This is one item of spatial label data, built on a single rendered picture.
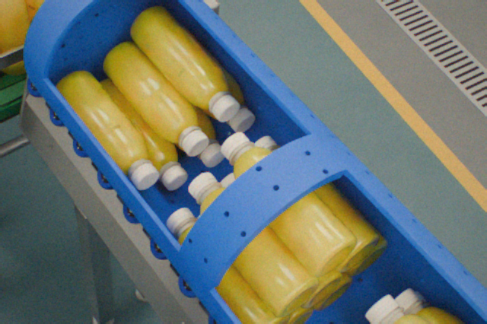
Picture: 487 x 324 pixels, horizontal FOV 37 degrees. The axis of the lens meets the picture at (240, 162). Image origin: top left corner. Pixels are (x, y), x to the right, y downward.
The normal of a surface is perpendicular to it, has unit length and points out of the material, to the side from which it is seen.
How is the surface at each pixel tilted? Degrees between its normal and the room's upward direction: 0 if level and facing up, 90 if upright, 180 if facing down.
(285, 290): 35
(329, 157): 22
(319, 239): 30
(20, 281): 0
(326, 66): 0
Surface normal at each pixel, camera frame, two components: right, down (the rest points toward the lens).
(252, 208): -0.28, -0.28
